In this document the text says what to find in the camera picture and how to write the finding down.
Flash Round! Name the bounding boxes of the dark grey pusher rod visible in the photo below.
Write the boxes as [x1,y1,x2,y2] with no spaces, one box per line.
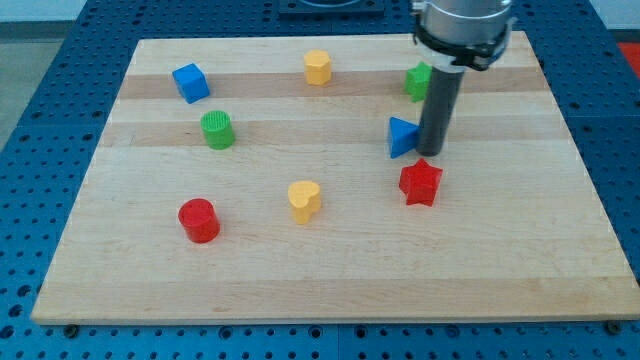
[416,68,464,156]

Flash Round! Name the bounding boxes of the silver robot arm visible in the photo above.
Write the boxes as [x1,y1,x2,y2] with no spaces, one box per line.
[412,0,515,157]

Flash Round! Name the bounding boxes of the yellow hexagon block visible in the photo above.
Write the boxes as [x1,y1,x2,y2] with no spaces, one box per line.
[303,49,332,86]

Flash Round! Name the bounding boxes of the green star block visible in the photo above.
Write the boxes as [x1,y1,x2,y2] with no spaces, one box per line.
[404,62,432,103]

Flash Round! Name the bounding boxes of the blue triangle block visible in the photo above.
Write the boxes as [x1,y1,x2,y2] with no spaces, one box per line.
[387,117,419,159]

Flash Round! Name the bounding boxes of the red star block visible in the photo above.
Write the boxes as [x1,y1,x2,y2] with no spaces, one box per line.
[399,158,443,207]

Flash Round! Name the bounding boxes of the yellow heart block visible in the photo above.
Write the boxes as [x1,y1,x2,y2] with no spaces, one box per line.
[288,180,322,225]

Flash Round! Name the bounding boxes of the wooden board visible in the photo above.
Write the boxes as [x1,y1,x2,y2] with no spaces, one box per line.
[32,31,639,325]

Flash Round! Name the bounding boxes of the green cylinder block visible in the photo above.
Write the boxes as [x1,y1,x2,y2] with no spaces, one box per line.
[200,110,236,150]

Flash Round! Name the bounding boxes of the blue cube block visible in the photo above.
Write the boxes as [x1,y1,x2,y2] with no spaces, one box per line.
[172,63,210,104]

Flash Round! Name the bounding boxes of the red cylinder block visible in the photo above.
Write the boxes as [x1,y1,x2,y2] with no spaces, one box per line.
[178,198,221,244]

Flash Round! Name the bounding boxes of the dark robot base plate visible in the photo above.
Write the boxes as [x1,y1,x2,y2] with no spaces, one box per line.
[277,0,385,16]

